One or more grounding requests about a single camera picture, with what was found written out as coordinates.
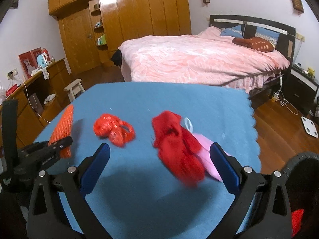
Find blue table cloth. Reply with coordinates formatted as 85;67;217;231
32;82;262;239

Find plaid clothes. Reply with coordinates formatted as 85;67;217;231
310;99;319;118

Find red knitted cloth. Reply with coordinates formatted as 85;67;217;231
152;110;205;189

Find black cloth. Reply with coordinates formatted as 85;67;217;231
111;50;123;68

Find wooden dresser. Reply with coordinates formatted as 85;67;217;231
0;58;73;153

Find pink face mask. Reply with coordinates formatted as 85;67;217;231
184;117;233;183

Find white bathroom scale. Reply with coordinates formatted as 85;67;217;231
301;116;319;138

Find dark bed headboard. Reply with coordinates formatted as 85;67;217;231
209;15;296;63

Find white paper bag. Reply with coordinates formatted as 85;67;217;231
28;92;45;116

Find light blue kettle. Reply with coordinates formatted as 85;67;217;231
37;52;49;69

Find small red box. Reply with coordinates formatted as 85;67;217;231
6;85;20;97

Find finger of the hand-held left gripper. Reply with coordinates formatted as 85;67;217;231
47;136;73;156

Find brown patterned pillow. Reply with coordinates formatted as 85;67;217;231
232;37;276;53

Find black nightstand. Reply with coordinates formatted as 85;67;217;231
281;65;319;117

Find white charging cable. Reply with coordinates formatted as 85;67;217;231
23;79;51;124

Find white power strip with cables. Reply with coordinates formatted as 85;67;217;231
272;74;299;115

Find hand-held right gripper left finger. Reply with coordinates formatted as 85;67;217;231
27;142;111;239

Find wooden wardrobe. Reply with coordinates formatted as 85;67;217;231
48;0;193;74

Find bed with pink cover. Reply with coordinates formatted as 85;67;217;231
118;26;291;95

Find orange mesh net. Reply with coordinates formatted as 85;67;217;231
48;105;75;159

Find white wooden stool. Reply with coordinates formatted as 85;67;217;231
63;79;84;103

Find red patterned sock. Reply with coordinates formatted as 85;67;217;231
93;113;137;148

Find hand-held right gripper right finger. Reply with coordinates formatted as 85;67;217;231
209;142;292;239

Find small red picture frame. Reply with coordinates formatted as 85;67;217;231
30;47;43;61

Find black round bin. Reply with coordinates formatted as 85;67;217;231
284;151;319;239

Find blue pillow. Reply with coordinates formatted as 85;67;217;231
255;27;280;46
220;25;244;37

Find white wall socket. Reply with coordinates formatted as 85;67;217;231
7;68;20;80

